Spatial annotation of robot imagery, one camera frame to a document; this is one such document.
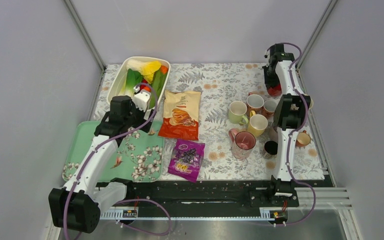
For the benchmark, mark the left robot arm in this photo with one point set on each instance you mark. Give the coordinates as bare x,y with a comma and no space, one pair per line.
76,206

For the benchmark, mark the small brown cup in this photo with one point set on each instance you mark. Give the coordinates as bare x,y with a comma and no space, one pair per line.
270,149

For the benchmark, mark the yellow mug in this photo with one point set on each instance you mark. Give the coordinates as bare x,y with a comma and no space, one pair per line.
257,124

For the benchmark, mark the salmon pink mug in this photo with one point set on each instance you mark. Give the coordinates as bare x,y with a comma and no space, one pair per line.
254,102

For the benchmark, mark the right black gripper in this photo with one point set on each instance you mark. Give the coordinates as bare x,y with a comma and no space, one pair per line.
269,82

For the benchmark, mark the pink ribbed mug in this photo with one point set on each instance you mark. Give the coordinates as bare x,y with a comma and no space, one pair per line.
242,143

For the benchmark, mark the light green mug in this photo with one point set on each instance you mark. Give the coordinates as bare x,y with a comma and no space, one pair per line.
237,113

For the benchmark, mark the small orange cup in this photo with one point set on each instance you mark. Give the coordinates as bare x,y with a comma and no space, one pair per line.
303,139

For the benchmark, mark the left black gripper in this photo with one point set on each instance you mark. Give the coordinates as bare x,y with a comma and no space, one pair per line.
141,113

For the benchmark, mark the toy napa cabbage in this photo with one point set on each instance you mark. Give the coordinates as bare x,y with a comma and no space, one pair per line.
146,69

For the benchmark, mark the cassava chips bag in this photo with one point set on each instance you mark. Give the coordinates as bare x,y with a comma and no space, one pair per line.
181,115

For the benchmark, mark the red mug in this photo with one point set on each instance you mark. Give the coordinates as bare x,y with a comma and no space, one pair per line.
274,91

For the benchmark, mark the toy green cucumber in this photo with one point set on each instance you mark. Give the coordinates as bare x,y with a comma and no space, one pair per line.
159,80

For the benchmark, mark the lilac mug black handle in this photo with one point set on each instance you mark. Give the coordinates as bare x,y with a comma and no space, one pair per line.
268,109

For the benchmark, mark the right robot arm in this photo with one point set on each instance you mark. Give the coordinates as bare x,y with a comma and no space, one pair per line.
289,118

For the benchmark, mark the purple candy bag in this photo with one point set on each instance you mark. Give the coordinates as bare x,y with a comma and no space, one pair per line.
186,159

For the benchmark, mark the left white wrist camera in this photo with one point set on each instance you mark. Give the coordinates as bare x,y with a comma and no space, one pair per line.
141,97

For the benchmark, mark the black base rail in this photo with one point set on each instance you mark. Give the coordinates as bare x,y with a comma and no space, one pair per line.
247,193

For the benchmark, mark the white vegetable tub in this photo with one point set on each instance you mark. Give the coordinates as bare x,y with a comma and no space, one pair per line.
121,76

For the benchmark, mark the green floral tray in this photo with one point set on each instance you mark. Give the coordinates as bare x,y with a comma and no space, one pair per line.
138,158

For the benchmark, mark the cream beige mug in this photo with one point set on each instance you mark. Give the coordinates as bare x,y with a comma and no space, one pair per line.
311,103

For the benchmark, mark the toy bok choy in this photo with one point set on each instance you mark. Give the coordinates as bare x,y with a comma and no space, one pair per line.
133,77

